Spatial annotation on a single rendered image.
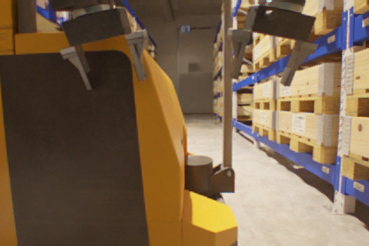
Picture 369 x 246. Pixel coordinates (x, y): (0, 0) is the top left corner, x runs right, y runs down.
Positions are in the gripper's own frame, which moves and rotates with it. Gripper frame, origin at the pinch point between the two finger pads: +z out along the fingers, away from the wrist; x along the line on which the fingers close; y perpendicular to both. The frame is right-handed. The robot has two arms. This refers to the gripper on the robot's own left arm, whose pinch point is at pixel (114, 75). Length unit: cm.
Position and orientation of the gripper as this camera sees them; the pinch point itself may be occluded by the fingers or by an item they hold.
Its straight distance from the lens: 50.8
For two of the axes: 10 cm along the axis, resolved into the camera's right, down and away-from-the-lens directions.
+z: 1.9, 8.7, 4.6
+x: -9.8, 1.1, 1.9
